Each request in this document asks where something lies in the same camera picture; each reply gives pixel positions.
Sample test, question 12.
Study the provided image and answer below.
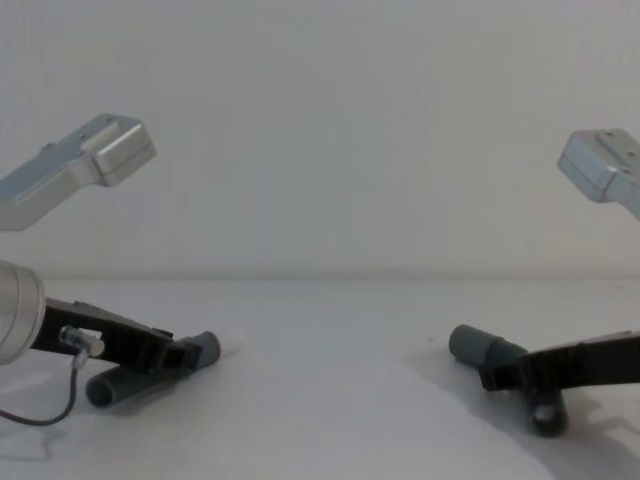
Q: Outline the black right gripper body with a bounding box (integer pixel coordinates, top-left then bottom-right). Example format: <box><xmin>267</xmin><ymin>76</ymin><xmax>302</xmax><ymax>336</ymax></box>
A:
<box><xmin>518</xmin><ymin>329</ymin><xmax>640</xmax><ymax>394</ymax></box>

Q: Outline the white table cloth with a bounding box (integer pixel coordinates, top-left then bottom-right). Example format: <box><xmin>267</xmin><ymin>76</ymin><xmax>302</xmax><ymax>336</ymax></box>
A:
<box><xmin>0</xmin><ymin>276</ymin><xmax>640</xmax><ymax>480</ymax></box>

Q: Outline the thin dark cable silver plug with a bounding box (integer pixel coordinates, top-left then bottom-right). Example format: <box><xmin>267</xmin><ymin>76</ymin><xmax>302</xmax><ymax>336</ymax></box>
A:
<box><xmin>0</xmin><ymin>324</ymin><xmax>107</xmax><ymax>428</ymax></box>

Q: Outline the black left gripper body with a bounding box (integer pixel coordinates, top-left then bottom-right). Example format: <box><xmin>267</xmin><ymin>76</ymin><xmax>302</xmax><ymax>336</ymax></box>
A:
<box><xmin>28</xmin><ymin>296</ymin><xmax>177</xmax><ymax>375</ymax></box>

